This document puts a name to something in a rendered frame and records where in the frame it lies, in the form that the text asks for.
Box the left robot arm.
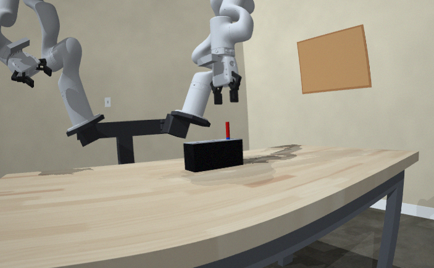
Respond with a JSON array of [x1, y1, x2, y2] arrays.
[[175, 0, 255, 121]]

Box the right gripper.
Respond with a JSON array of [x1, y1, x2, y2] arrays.
[[7, 50, 52, 88]]

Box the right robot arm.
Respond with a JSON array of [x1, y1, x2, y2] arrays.
[[0, 0, 101, 132]]

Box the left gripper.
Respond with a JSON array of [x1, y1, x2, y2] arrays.
[[210, 56, 241, 104]]

